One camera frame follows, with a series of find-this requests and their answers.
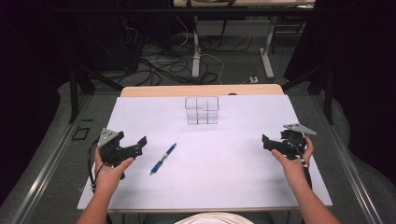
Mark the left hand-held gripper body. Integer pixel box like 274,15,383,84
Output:
97,127,135,181

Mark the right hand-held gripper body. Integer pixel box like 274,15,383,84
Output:
279,122,318,161

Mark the blue pen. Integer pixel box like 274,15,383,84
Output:
149,142,178,175

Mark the clear acrylic organizer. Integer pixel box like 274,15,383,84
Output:
184,95,220,126

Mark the person's right hand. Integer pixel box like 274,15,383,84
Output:
271,135,315,185

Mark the person's left hand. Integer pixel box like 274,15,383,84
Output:
93,147,135,191

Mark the wooden table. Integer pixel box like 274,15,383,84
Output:
77,83,333,216

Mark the black metal stand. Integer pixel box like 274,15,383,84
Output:
68,63,124,124
280,63,336,126

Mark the white table mat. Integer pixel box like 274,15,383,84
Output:
77,94,333,211

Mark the person's white shirt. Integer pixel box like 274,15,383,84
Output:
174,212,255,224

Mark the white-legged background desk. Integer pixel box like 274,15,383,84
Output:
172,0,317,80

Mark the black curtain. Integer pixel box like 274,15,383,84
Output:
284,0,396,188
0,0,94,206

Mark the black horizontal bar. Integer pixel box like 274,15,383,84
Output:
50,7,347,15

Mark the left hand-held gripper cable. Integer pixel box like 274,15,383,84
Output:
87,138,106,194

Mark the hand-held gripper cable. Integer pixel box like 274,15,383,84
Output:
87,138,106,194
288,136,314,190

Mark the right hand-held gripper cable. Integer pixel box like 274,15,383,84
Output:
288,136,314,190

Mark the aluminium floor rail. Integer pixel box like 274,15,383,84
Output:
9,93,95,224
310,93,385,224

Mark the tangle of black floor cables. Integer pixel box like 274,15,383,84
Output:
124,18,255,87

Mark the white floor cable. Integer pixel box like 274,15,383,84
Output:
174,15,226,86

